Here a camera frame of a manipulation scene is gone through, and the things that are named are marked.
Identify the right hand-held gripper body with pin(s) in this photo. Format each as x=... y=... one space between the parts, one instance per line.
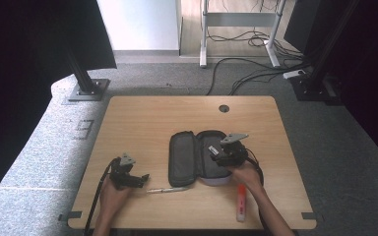
x=234 y=154

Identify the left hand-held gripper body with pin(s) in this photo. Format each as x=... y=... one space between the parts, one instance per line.
x=119 y=173

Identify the silver pen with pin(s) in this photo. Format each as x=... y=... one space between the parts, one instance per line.
x=167 y=189

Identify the dark grey pencil case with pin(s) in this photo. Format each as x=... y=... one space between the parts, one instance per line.
x=183 y=157

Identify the orange highlighter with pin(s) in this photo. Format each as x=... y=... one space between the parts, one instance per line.
x=241 y=208

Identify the person's right hand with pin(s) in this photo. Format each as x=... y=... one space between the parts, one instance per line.
x=247 y=177

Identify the person's left hand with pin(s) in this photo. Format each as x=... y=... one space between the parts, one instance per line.
x=113 y=203

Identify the white power strip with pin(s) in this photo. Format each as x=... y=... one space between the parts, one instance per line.
x=293 y=74

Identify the black curtain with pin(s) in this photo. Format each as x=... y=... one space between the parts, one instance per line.
x=19 y=82
x=374 y=65

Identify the dark upright panel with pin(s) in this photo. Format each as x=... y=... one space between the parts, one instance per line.
x=297 y=26

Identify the grey table edge bracket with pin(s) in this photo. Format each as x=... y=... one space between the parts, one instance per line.
x=70 y=215
x=311 y=216

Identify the black stand with base plate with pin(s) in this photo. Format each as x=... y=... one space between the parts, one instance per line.
x=315 y=88
x=88 y=90

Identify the white desk frame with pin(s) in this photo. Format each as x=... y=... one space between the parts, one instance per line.
x=239 y=19

